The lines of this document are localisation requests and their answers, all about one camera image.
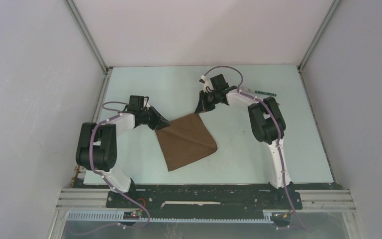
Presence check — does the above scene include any brown cloth napkin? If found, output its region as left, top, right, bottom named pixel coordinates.
left=156, top=113, right=218, bottom=172

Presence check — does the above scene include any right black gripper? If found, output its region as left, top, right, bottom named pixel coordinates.
left=196, top=89, right=220, bottom=114

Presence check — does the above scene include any left aluminium corner post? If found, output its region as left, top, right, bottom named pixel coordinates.
left=64, top=0, right=108, bottom=74

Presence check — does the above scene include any grey cable duct strip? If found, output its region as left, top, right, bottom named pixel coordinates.
left=66, top=210, right=272, bottom=224

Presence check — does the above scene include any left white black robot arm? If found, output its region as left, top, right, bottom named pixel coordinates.
left=75, top=95, right=171, bottom=208

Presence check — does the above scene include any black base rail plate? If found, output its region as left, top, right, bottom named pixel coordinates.
left=106, top=184, right=302, bottom=219

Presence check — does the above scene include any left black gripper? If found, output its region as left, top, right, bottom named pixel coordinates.
left=139, top=106, right=171, bottom=130

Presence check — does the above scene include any aluminium corner post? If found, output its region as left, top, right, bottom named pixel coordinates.
left=298, top=0, right=342, bottom=73
left=64, top=0, right=108, bottom=74

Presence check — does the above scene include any aluminium frame profile front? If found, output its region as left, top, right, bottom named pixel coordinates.
left=46, top=188, right=109, bottom=239

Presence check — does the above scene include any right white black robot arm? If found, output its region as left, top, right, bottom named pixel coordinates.
left=194, top=74, right=291, bottom=208

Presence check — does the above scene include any right aluminium corner post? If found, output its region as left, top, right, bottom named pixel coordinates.
left=298, top=0, right=342, bottom=73

